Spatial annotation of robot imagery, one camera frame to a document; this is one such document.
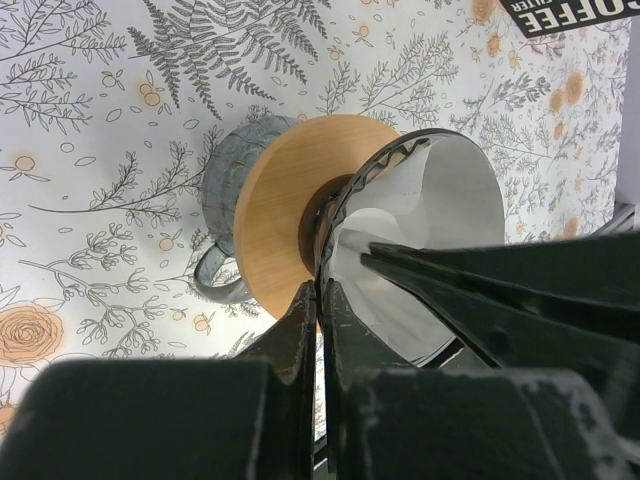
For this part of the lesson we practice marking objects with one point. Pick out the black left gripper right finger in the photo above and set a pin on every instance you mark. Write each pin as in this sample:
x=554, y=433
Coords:
x=387, y=419

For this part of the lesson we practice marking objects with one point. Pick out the clear ribbed glass dripper cone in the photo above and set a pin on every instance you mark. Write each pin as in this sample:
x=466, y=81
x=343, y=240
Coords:
x=360, y=200

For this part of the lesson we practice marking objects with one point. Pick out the orange black coffee filter box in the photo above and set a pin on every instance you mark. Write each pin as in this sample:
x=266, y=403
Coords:
x=536, y=18

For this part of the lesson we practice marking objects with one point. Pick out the floral patterned table mat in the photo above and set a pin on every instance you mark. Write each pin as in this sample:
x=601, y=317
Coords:
x=110, y=111

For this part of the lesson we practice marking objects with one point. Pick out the white paper coffee filter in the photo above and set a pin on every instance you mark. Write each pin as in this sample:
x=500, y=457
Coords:
x=425, y=210

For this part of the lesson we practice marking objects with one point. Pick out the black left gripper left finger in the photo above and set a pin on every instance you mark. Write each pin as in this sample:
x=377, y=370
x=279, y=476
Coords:
x=248, y=417

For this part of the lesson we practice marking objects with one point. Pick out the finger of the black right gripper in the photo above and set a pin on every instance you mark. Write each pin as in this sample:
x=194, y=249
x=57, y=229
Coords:
x=511, y=326
x=598, y=271

